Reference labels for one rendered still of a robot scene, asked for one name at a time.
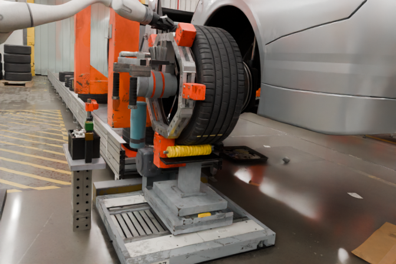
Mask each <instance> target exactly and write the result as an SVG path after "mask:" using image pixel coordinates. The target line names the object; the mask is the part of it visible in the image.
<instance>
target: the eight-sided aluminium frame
mask: <svg viewBox="0 0 396 264"><path fill-rule="evenodd" d="M174 35H175V32H169V33H164V34H157V36H156V40H155V42H154V45H153V47H156V46H158V45H160V41H161V40H163V41H164V40H167V41H171V42H172V45H173V48H174V51H175V54H176V57H177V60H178V63H179V67H180V85H179V104H178V109H177V112H176V114H175V116H174V117H173V119H172V121H171V123H170V125H169V126H168V125H166V124H164V122H163V118H162V115H161V111H160V107H159V102H158V99H157V98H146V103H147V108H148V112H149V115H150V120H151V126H152V128H153V130H155V131H156V132H157V133H159V134H161V135H162V136H163V137H164V138H178V136H180V133H181V132H182V130H183V129H184V127H185V125H186V124H187V122H188V120H189V118H191V116H192V114H193V100H188V99H185V98H183V97H182V96H183V83H186V82H187V83H194V78H195V73H196V66H195V63H194V61H193V58H192V55H191V53H190V50H189V48H188V47H182V46H178V45H177V44H176V41H175V39H174ZM150 59H151V58H148V60H147V65H148V66H151V70H153V71H159V65H157V64H149V60H150ZM187 75H188V80H187ZM185 100H186V104H185ZM152 103H153V105H154V109H155V112H156V116H155V113H154V109H153V105H152ZM156 117H157V121H156Z"/></svg>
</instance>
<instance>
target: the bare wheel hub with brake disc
mask: <svg viewBox="0 0 396 264"><path fill-rule="evenodd" d="M243 65H244V71H245V92H244V94H245V95H244V99H243V104H242V105H243V106H242V110H241V112H242V111H243V110H244V109H245V108H246V107H247V105H248V104H249V101H250V98H251V95H252V76H251V73H250V70H249V68H248V66H247V65H246V64H245V63H244V62H243Z"/></svg>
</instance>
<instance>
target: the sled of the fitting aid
mask: <svg viewBox="0 0 396 264"><path fill-rule="evenodd" d="M144 198H145V200H146V201H147V202H148V204H149V205H150V206H151V207H152V209H153V210H154V211H155V212H156V214H157V215H158V216H159V218H160V219H161V220H162V221H163V223H164V224H165V225H166V226H167V228H168V229H169V231H171V233H172V234H173V236H174V235H180V234H184V233H190V232H195V231H199V230H205V229H211V228H214V227H221V226H226V225H232V222H233V211H231V210H230V209H229V208H228V207H227V209H221V210H214V211H210V212H203V213H196V214H190V215H185V216H177V215H176V214H175V212H174V211H172V209H171V208H170V207H169V206H168V205H167V203H166V202H165V201H164V200H163V199H162V198H161V197H160V196H159V195H158V194H157V192H156V191H155V190H154V189H153V186H146V187H144Z"/></svg>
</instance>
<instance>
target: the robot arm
mask: <svg viewBox="0 0 396 264"><path fill-rule="evenodd" d="M96 3H101V4H104V5H105V6H106V7H109V8H112V9H113V10H114V11H115V12H116V13H117V14H119V15H120V16H121V17H123V18H126V19H129V20H131V21H137V22H139V23H141V24H144V25H150V28H151V29H159V30H162V31H167V30H170V31H172V29H173V28H175V27H176V26H175V25H174V22H173V21H172V20H171V19H170V18H169V17H168V16H167V15H164V16H160V15H158V14H157V13H156V12H154V11H153V10H152V9H151V8H148V7H146V6H145V5H143V4H141V2H139V0H72V1H69V2H67V3H65V4H62V5H54V6H52V5H40V4H32V3H23V2H9V1H4V0H0V44H3V43H4V42H5V41H6V40H7V39H8V37H9V36H10V35H11V34H12V33H13V32H14V31H15V30H19V29H25V28H32V27H36V26H39V25H43V24H47V23H50V22H56V21H60V20H63V19H67V18H69V17H71V16H73V15H75V14H77V13H79V12H80V11H82V10H83V9H85V8H86V7H88V6H90V5H92V4H96Z"/></svg>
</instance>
